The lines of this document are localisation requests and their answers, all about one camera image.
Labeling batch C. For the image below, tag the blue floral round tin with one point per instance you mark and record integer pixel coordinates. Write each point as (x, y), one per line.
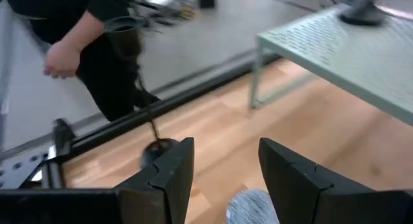
(251, 208)

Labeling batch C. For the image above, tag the tall black candlestick holder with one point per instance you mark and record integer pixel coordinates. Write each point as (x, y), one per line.
(361, 15)

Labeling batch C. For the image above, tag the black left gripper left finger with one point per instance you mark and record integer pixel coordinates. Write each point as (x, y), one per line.
(155, 201)

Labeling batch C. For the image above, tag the person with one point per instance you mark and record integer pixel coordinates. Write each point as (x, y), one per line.
(109, 82)

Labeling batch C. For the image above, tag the person's hand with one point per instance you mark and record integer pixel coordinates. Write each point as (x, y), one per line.
(61, 61)

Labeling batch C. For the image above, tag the black aluminium frame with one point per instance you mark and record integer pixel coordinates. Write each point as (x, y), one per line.
(180, 99)

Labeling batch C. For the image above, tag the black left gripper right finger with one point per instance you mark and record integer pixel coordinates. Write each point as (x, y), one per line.
(306, 201)

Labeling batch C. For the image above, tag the green perforated metal shelf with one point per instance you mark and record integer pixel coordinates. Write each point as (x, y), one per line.
(338, 49)

